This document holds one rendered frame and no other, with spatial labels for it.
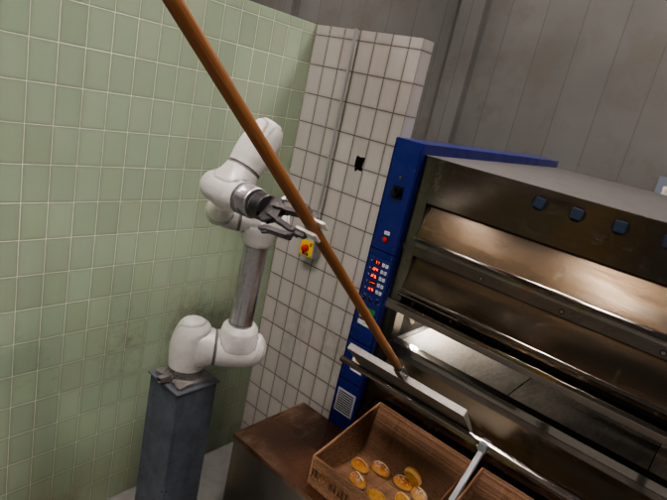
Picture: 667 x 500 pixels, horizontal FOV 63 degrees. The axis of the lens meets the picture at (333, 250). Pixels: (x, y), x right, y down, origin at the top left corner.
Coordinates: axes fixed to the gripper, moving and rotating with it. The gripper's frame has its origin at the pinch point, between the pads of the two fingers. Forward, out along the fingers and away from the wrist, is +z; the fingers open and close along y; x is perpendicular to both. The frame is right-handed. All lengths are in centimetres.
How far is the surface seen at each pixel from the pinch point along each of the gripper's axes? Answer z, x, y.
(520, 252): 14, -102, -70
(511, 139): -148, -362, -346
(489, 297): 7, -118, -53
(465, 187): -18, -89, -84
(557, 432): 52, -143, -20
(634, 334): 64, -109, -59
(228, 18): -126, -16, -84
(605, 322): 54, -109, -59
